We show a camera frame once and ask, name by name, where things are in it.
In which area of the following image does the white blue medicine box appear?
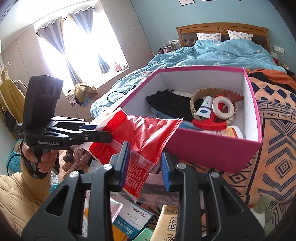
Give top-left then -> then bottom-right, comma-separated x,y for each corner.
113,194 -> 153,240

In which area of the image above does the beige padded jacket sleeve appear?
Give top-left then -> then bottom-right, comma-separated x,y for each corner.
1,143 -> 59,240

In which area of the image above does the white tape roll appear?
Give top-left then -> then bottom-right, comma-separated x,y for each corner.
212,96 -> 234,121

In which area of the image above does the pink grey plush toy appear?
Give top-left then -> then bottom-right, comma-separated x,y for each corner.
60,148 -> 91,180

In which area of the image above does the wooden bed headboard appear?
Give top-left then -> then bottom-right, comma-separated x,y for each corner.
177,23 -> 270,52

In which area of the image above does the patterned pillow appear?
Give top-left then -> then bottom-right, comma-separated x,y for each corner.
196,33 -> 221,41
227,30 -> 253,41

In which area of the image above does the orange folded cloth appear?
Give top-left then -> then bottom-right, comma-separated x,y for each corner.
248,69 -> 295,94

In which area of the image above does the left framed flower picture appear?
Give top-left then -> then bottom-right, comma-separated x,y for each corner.
179,0 -> 195,6

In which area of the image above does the wall power outlet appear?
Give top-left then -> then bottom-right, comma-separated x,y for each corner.
273,45 -> 285,54

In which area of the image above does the orange patterned blanket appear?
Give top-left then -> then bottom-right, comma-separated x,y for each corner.
138,76 -> 296,235

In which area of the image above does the pink cardboard storage box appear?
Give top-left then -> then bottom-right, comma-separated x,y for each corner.
115,66 -> 262,173

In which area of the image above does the right patterned pillow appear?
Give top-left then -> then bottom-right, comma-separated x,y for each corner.
227,30 -> 253,41

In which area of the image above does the black cloth garment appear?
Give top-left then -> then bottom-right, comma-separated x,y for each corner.
145,90 -> 194,122

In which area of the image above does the green plush keychain toy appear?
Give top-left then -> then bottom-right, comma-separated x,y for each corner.
250,196 -> 275,237

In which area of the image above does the blue quilt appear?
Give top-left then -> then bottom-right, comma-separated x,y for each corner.
90,39 -> 286,118

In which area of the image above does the left patterned pillow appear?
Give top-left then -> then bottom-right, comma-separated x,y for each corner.
196,33 -> 221,41

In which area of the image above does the white red cream tube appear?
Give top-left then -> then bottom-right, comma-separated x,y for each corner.
201,126 -> 244,139

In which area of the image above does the blue window curtain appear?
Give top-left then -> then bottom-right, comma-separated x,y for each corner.
37,7 -> 110,85

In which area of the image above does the left hand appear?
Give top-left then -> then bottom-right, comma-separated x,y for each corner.
21,143 -> 60,173

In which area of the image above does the white blue lotion tube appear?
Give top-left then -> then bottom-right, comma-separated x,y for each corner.
195,96 -> 213,119

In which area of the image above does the red plastic bag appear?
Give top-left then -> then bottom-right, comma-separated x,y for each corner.
80,108 -> 183,202

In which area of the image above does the yellow wet wipes pack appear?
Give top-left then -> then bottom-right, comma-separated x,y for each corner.
150,205 -> 178,241

